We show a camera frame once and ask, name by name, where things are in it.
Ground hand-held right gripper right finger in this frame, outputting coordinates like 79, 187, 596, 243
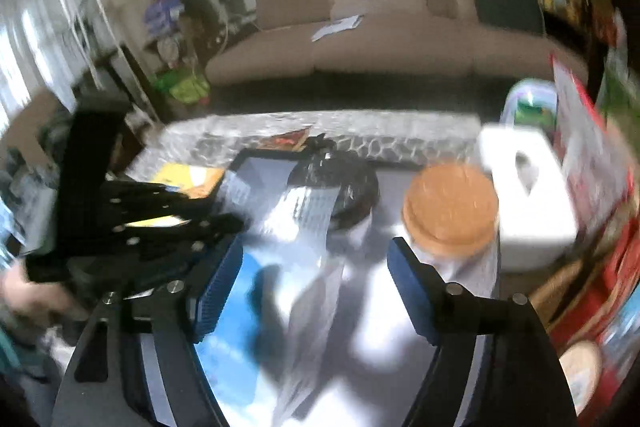
386, 236, 581, 427

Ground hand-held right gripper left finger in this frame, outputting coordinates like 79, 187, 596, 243
50, 234, 246, 427

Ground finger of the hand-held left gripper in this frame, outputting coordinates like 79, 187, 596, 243
102, 180, 221, 220
102, 213, 247, 303

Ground yellow biscuit packet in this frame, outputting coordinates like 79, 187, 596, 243
150, 162, 226, 228

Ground blue and white tissue pack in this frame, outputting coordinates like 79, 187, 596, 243
192, 184, 346, 418

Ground jar with orange lid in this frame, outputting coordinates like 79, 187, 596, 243
402, 163, 500, 268

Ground black box with white interior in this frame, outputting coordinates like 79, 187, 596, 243
140, 147, 501, 427

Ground jar with dark lid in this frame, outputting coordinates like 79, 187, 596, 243
292, 134, 381, 238

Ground clear container with green contents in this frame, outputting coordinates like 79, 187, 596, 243
502, 78, 558, 133

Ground person's left hand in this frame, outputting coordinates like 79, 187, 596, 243
0, 259, 71, 323

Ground green bags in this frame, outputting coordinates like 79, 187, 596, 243
152, 70, 211, 105

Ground white tissue box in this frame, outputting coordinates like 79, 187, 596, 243
479, 124, 578, 270

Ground small brown snack packet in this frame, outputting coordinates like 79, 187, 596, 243
257, 127, 313, 153

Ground round table clock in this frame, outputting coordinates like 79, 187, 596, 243
157, 34, 183, 68

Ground wicker basket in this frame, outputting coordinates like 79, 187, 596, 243
530, 252, 616, 323

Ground white coat stand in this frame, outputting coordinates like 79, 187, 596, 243
45, 0, 156, 123

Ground stack of blue boxes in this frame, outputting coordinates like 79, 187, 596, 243
144, 0, 186, 33

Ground jar with brown lid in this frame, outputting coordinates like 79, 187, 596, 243
557, 339, 603, 418

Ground red and white packet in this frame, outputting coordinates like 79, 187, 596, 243
550, 52, 636, 218

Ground brown sofa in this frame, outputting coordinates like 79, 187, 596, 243
205, 0, 588, 88

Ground white paper sheet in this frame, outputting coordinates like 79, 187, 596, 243
311, 14, 362, 42

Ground dark cushion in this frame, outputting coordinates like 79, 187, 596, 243
475, 0, 543, 35

